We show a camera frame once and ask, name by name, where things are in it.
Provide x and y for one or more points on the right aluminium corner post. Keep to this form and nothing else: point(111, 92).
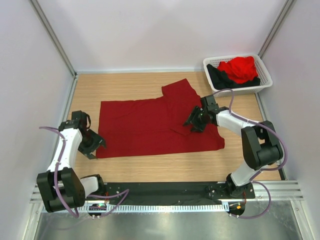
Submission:
point(280, 19)

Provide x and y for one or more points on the dark red t-shirt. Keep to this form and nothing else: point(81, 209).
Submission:
point(155, 126)

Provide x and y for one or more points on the left aluminium corner post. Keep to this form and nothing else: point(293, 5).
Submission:
point(52, 35)

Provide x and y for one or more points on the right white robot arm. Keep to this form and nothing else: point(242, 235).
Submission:
point(260, 145)

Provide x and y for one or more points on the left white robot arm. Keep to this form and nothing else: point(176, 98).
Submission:
point(59, 186)

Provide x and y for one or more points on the aluminium front frame rail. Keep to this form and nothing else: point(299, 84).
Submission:
point(280, 190)

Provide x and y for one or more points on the white slotted cable duct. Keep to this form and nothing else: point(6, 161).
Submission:
point(224, 207)

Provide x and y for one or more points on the white plastic basket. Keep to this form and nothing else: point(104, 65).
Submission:
point(263, 74)

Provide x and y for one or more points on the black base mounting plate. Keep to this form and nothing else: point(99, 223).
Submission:
point(176, 193)

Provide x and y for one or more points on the black shirt in basket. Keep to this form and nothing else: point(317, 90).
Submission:
point(220, 80)

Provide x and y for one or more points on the bright red shirt in basket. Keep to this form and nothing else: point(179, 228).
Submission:
point(241, 70)

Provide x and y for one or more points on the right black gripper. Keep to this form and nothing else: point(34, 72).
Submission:
point(193, 112)

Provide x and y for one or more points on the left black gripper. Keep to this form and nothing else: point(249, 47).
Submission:
point(97, 141)

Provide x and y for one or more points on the aluminium corner post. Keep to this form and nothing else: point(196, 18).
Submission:
point(280, 19)
point(52, 35)

